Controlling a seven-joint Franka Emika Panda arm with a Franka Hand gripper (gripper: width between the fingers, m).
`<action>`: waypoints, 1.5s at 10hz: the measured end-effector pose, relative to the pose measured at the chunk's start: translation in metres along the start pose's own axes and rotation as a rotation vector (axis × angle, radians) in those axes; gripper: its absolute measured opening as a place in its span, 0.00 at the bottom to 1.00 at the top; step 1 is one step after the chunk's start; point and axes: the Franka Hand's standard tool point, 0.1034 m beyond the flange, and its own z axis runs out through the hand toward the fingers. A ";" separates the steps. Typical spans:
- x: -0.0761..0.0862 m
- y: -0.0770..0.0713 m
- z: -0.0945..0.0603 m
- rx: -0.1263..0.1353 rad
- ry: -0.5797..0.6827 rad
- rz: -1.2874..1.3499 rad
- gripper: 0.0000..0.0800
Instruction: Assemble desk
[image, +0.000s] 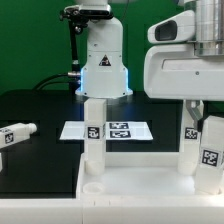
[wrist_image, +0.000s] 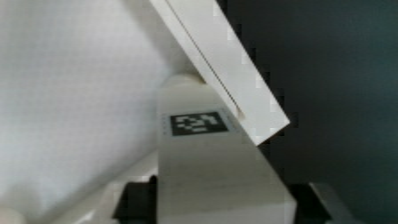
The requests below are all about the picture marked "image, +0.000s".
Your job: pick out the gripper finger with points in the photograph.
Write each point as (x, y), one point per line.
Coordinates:
(195, 109)

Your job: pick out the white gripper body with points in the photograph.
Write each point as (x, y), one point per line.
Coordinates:
(172, 70)

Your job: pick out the white square desk top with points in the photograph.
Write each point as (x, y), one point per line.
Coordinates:
(137, 174)

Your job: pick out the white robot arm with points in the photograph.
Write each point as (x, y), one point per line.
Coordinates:
(105, 76)

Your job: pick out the white marker base sheet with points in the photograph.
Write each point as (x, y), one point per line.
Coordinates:
(126, 130)

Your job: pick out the white left fence piece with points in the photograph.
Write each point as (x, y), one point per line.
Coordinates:
(1, 162)

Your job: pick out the white front fence bar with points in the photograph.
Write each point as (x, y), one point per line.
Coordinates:
(196, 210)

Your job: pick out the black camera on stand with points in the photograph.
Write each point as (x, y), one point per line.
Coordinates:
(78, 16)

